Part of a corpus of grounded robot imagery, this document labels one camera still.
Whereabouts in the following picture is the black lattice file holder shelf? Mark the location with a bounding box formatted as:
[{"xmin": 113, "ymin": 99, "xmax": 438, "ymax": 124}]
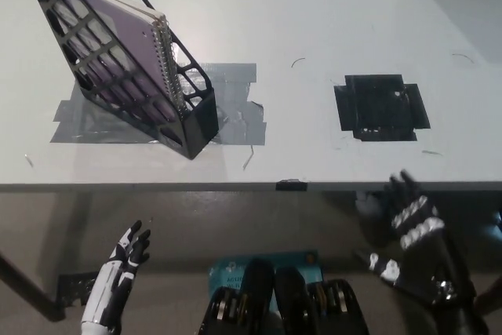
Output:
[{"xmin": 17, "ymin": 0, "xmax": 220, "ymax": 162}]

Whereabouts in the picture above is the purple spiral notebook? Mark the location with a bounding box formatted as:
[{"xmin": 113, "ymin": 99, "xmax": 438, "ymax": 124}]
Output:
[{"xmin": 35, "ymin": 0, "xmax": 190, "ymax": 121}]

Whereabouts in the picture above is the small black tape strip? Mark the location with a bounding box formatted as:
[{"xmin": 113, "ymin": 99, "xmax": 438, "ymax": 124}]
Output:
[{"xmin": 275, "ymin": 178, "xmax": 309, "ymax": 193}]

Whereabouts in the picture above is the dark grey rounded object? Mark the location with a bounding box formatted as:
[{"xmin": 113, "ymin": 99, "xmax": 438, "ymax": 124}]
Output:
[{"xmin": 486, "ymin": 209, "xmax": 502, "ymax": 242}]

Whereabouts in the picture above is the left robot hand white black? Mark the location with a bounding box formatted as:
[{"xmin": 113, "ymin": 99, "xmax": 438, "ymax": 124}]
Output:
[{"xmin": 80, "ymin": 220, "xmax": 152, "ymax": 330}]

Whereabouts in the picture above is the teal label plate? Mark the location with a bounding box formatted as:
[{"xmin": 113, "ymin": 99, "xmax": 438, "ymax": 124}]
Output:
[{"xmin": 207, "ymin": 249, "xmax": 325, "ymax": 304}]

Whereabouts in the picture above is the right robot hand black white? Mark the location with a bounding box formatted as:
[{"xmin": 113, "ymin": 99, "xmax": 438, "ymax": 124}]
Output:
[{"xmin": 355, "ymin": 169, "xmax": 478, "ymax": 308}]

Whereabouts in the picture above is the black table leg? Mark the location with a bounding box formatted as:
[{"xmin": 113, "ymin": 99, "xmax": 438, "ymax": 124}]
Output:
[{"xmin": 0, "ymin": 250, "xmax": 66, "ymax": 322}]

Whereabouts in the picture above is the grey tape patch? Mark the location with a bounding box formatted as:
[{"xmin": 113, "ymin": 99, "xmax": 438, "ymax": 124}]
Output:
[{"xmin": 49, "ymin": 62, "xmax": 267, "ymax": 146}]

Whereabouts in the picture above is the black tape patch square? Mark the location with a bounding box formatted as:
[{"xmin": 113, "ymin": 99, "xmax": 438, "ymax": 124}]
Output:
[{"xmin": 333, "ymin": 74, "xmax": 431, "ymax": 143}]

